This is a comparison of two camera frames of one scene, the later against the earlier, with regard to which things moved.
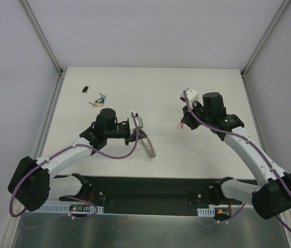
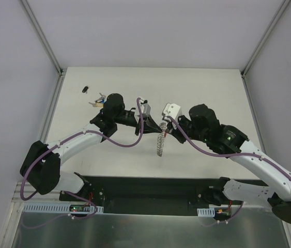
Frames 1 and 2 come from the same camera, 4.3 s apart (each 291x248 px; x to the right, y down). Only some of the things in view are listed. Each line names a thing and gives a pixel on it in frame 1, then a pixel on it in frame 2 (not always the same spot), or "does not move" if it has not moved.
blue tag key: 103,97 does not move
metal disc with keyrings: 148,146 to 161,138
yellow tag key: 98,105 does not move
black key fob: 85,89 does not move
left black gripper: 130,135 to 139,126
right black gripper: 188,120 to 179,130
